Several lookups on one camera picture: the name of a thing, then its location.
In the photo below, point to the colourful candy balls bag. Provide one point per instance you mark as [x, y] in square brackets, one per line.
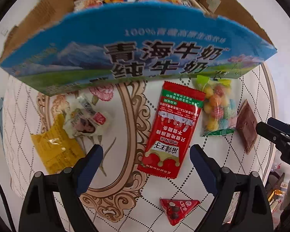
[220, 115]

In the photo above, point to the white patterned quilt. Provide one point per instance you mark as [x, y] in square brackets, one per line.
[120, 198]

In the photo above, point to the yellow snack packet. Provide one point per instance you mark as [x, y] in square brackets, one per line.
[56, 149]

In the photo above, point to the Franzzi chocolate biscuit packet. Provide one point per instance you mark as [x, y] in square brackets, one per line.
[198, 5]

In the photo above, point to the light blue folded blanket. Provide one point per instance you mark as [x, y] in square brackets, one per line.
[1, 113]

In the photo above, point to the red spicy strip packet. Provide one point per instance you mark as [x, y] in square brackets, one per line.
[172, 130]

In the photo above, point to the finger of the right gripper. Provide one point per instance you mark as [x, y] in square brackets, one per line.
[283, 127]
[272, 134]

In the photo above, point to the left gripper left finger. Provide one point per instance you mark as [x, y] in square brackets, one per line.
[39, 211]

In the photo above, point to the red triangular snack packet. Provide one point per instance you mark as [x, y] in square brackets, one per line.
[176, 210]

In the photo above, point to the white candy packet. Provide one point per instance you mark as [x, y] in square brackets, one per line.
[85, 119]

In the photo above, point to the white oat cookie packet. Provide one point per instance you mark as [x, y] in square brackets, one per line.
[86, 4]

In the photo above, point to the brown red fruit leather packet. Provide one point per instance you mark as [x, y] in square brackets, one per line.
[246, 126]

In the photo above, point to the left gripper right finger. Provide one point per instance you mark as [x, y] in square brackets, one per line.
[240, 202]

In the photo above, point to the open cardboard box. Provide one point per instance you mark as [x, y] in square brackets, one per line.
[57, 50]

